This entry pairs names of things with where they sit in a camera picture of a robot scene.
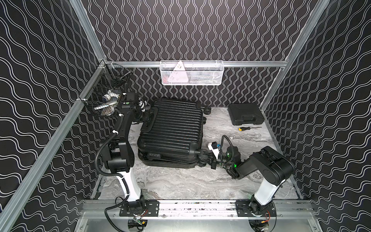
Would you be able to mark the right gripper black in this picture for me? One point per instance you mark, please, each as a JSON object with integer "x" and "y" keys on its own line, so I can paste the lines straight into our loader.
{"x": 211, "y": 158}

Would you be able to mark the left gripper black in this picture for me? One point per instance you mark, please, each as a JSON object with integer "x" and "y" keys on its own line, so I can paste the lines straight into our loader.
{"x": 146, "y": 116}

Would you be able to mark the black hard-shell suitcase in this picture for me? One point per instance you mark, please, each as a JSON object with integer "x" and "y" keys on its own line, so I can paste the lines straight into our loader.
{"x": 175, "y": 139}

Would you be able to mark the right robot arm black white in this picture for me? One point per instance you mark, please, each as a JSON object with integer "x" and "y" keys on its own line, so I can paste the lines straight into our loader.
{"x": 274, "y": 168}

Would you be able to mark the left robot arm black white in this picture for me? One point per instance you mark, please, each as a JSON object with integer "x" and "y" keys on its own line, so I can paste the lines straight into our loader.
{"x": 115, "y": 157}

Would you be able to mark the silver items in mesh basket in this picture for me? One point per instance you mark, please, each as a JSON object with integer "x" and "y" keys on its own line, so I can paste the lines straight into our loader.
{"x": 109, "y": 102}

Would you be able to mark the yellow black screwdriver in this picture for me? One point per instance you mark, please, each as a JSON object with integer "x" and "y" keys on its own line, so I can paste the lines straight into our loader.
{"x": 247, "y": 128}

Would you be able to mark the pink triangle card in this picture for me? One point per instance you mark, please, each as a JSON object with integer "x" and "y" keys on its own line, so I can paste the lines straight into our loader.
{"x": 178, "y": 75}

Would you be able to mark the black plastic tool case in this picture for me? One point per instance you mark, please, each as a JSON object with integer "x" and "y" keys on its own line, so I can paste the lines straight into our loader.
{"x": 245, "y": 113}

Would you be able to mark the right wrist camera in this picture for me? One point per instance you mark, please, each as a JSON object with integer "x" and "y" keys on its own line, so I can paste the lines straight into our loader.
{"x": 214, "y": 147}

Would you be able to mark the black wire mesh basket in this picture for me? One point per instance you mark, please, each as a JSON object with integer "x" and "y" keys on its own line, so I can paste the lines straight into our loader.
{"x": 112, "y": 77}

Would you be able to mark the clear wall basket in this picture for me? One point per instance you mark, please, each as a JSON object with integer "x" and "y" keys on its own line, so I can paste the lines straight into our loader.
{"x": 199, "y": 72}

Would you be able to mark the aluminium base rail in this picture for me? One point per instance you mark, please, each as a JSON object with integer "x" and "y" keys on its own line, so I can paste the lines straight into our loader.
{"x": 224, "y": 209}

